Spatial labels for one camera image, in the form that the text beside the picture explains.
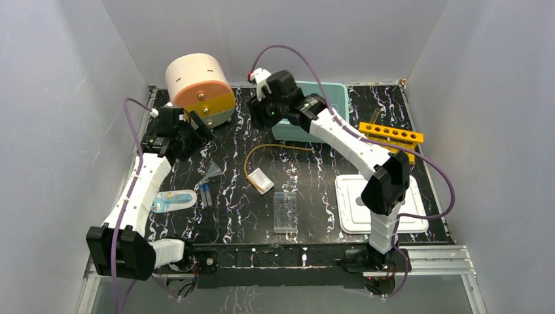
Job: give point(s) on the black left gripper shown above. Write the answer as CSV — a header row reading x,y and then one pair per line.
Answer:
x,y
194,128

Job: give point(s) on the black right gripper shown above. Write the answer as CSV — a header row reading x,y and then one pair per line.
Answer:
x,y
255,108

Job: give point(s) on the small clear plastic bag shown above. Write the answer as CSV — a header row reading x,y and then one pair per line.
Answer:
x,y
260,181

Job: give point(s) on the tan rubber tubing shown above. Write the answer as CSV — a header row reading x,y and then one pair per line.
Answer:
x,y
268,145

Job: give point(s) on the glass test tube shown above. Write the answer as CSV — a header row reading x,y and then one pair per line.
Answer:
x,y
375,116

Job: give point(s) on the yellow test tube rack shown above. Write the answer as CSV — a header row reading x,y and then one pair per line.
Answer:
x,y
394,136

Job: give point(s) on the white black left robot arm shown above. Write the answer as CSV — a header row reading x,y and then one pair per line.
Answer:
x,y
119,247

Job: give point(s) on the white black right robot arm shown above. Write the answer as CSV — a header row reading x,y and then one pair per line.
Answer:
x,y
386,173

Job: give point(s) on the clear plastic funnel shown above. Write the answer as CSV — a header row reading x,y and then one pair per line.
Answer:
x,y
213,171

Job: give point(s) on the teal plastic bin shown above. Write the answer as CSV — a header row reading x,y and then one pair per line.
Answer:
x,y
338,95

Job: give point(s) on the cream orange cylindrical centrifuge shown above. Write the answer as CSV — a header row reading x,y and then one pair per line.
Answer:
x,y
196,82

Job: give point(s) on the blue packaged syringe blister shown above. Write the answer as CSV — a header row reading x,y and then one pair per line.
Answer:
x,y
173,201

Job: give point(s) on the blue capped vial left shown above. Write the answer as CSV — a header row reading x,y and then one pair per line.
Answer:
x,y
202,195

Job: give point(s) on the blue capped vial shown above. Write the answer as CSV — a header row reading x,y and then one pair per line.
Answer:
x,y
202,195
208,195

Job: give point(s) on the blue capped vial right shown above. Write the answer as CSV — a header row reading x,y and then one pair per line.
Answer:
x,y
208,195

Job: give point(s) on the clear well plate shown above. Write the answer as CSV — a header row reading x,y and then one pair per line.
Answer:
x,y
285,213

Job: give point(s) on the white bin lid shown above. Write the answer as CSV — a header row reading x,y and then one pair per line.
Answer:
x,y
355,216

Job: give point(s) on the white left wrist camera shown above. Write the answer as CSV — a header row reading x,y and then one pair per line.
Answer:
x,y
154,113

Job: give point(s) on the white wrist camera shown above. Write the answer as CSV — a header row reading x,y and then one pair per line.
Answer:
x,y
154,113
258,77

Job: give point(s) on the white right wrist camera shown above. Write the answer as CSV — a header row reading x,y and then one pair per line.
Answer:
x,y
258,77

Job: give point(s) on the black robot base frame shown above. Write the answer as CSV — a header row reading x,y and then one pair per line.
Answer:
x,y
350,265

